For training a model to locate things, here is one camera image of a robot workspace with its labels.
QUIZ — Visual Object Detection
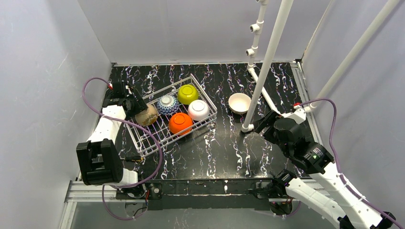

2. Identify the yellow-green bowl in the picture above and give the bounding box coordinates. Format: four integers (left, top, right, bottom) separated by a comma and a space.
177, 84, 199, 105

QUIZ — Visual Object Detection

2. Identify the red patterned bowl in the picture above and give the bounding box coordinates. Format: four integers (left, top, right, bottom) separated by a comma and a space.
157, 95, 180, 116

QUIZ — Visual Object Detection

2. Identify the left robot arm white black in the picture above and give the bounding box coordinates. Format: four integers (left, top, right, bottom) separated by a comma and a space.
76, 81, 148, 187

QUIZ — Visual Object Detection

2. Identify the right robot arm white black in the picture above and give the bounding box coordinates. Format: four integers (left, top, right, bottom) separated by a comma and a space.
254, 111, 395, 229

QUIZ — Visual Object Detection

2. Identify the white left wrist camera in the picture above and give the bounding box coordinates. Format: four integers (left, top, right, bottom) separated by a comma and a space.
124, 84, 133, 96

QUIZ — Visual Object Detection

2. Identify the white wire dish rack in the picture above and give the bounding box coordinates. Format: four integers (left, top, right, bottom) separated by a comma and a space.
126, 74, 217, 157

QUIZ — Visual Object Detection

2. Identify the white PVC pipe frame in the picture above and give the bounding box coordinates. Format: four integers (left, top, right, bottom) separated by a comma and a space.
241, 0, 401, 134

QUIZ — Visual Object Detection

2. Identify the yellow black screwdriver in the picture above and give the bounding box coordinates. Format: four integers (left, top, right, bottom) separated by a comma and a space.
122, 156, 145, 163

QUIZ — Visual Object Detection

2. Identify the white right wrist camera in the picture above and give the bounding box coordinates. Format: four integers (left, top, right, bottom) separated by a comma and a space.
285, 103, 307, 124

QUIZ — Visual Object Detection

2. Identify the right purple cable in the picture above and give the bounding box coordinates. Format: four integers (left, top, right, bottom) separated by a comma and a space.
294, 97, 396, 229

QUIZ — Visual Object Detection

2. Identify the cream bowl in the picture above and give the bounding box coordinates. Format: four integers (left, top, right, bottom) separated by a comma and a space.
135, 104, 159, 126
228, 93, 251, 115
169, 113, 193, 135

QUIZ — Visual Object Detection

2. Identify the white bowl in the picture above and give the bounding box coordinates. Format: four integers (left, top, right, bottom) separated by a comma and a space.
187, 100, 210, 121

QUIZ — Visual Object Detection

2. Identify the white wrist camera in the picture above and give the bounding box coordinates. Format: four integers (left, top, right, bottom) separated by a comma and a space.
124, 84, 133, 96
285, 103, 307, 124

